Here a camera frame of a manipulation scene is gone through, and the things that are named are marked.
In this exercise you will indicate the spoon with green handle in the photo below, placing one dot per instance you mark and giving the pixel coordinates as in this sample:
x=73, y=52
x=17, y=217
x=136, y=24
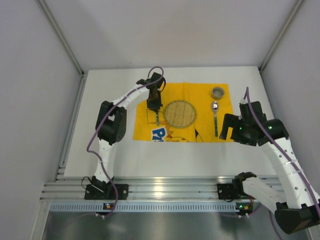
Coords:
x=215, y=108

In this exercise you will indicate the perforated grey cable duct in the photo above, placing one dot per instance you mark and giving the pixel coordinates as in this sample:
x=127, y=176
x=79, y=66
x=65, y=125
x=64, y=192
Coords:
x=148, y=207

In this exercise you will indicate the yellow cartoon placemat cloth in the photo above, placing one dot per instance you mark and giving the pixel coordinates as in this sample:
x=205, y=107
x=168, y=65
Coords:
x=201, y=131

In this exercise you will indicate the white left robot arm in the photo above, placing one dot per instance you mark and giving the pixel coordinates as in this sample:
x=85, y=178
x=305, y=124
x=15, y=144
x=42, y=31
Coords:
x=111, y=126

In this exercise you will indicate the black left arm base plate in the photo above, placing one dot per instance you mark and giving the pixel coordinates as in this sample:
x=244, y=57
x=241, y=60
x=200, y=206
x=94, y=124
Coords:
x=106, y=191

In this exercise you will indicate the fork with green handle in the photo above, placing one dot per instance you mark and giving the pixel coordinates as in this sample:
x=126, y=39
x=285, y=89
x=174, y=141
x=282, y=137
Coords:
x=157, y=117

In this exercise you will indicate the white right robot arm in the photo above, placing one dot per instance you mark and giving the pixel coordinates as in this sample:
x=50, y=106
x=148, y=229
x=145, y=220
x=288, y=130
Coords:
x=298, y=207

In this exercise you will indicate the aluminium mounting rail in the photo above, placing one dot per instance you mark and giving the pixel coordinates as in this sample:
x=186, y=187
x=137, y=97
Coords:
x=65, y=188

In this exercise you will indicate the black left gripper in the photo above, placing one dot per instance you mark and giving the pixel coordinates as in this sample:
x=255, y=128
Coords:
x=155, y=106

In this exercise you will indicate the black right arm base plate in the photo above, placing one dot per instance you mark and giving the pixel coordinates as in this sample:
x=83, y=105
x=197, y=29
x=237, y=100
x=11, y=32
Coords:
x=230, y=192

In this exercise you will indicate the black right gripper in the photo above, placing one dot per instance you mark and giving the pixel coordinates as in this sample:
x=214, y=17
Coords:
x=229, y=124

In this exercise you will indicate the round woven bamboo plate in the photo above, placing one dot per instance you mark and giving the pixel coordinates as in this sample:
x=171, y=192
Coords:
x=180, y=114

